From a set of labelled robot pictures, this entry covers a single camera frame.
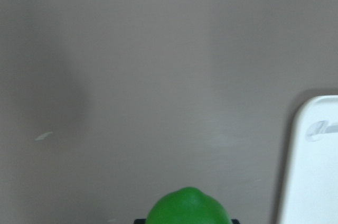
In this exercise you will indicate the white rabbit tray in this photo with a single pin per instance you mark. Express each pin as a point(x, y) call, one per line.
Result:
point(309, 193)

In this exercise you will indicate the green lime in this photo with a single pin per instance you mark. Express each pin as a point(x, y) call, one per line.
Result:
point(188, 205)

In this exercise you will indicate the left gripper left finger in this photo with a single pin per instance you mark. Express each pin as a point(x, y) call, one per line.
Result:
point(139, 221)

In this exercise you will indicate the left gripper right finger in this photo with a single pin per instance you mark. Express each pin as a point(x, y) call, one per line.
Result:
point(234, 221)

